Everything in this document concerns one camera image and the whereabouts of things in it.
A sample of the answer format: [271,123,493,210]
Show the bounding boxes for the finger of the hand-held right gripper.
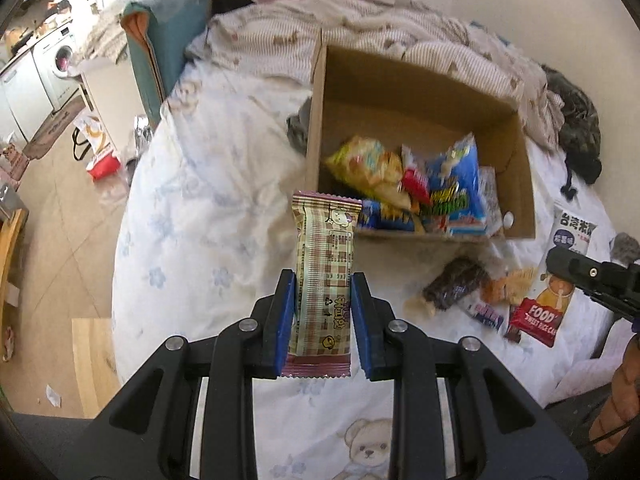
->
[545,247,608,295]

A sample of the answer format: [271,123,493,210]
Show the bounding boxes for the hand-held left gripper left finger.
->
[92,268,296,480]

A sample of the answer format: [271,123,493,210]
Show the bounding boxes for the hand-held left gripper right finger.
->
[350,271,556,480]

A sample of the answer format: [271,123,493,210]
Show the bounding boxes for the white red rice cake packet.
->
[509,202,599,349]

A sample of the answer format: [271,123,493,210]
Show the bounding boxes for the beige plaid snack bar packet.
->
[280,191,363,378]

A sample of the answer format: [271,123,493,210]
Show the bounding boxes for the clear red-edged snack packet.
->
[477,166,502,237]

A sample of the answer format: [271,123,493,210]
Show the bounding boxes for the dark blue snack bag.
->
[357,199,426,233]

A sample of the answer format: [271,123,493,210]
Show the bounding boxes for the blue starry snack bag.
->
[422,132,488,237]

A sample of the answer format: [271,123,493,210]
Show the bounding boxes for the red snack stick packet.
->
[400,146,432,206]

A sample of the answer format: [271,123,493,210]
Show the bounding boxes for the yellow snack bag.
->
[325,135,405,211]

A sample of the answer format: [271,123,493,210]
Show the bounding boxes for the brown cardboard box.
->
[304,27,537,242]

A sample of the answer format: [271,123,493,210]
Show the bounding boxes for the person's right hand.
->
[589,332,640,456]

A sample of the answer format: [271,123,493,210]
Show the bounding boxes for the grey white furry animal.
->
[612,232,640,266]

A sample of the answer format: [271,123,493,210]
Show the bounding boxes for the orange snack packet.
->
[481,266,538,306]

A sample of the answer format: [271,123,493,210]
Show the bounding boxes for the dark brown snack packet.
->
[404,256,490,318]

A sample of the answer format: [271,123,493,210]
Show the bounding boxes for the small white snack packet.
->
[465,300,506,332]

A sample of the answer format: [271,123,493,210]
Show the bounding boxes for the white bear print bedsheet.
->
[112,55,640,480]

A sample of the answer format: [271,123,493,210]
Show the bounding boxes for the dark patterned cloth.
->
[542,65,603,201]

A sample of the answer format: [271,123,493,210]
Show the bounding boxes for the grey cloth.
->
[286,97,313,153]

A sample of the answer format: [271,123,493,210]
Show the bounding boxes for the clear plastic bag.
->
[125,115,156,186]

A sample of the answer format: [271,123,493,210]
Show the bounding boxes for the red white shopping bag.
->
[72,114,123,181]

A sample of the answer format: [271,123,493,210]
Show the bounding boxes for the person's grey trouser leg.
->
[10,410,101,480]

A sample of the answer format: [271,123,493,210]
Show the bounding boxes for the wooden chair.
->
[0,207,28,361]

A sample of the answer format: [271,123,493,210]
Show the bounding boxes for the white side cabinet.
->
[80,57,151,156]

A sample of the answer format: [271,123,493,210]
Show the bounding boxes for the brown floor rug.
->
[22,105,86,161]

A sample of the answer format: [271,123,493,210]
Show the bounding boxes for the checked bear print quilt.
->
[185,0,556,153]

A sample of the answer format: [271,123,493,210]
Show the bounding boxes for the teal headboard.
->
[120,0,213,128]

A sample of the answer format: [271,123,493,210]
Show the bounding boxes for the floral cloth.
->
[82,7,131,61]

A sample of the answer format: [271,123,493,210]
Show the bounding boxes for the white washing machine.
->
[32,35,81,111]

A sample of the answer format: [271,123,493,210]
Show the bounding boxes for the white kitchen cabinets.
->
[0,55,53,143]

